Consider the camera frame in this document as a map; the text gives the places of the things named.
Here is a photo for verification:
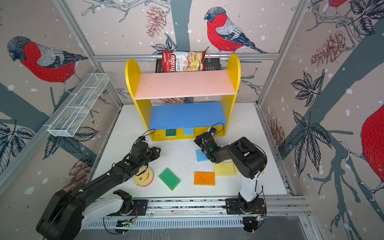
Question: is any red cassava chips bag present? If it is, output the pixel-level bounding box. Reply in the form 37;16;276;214
162;51;206;73

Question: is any dark green scrub sponge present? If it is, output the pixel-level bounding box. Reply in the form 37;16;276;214
166;129;177;138

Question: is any light green scrub sponge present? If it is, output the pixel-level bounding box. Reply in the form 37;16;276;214
159;168;181;191

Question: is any yellow shelf unit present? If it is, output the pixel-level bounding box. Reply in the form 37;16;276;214
125;54;241;142

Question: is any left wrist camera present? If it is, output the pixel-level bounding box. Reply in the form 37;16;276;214
136;136;146;143

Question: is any yellow sponge front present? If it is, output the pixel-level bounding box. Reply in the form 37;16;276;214
214;162;236;177

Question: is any light blue sponge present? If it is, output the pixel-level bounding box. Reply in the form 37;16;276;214
183;128;195;136
196;150;209;163

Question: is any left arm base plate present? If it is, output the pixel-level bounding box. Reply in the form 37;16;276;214
108;199;149;218

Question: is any white mesh wall basket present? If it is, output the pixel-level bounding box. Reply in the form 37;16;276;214
48;73;110;137

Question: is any aluminium front rail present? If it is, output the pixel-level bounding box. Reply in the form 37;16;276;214
133;195;312;218

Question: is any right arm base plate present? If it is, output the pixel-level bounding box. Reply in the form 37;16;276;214
225;198;267;215

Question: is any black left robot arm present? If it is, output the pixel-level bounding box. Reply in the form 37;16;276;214
36;141;161;240

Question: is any yellow smiley face sponge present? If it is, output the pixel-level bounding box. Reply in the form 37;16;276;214
133;167;154;187

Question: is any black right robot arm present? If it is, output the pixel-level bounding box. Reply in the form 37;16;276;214
194;132;268;213

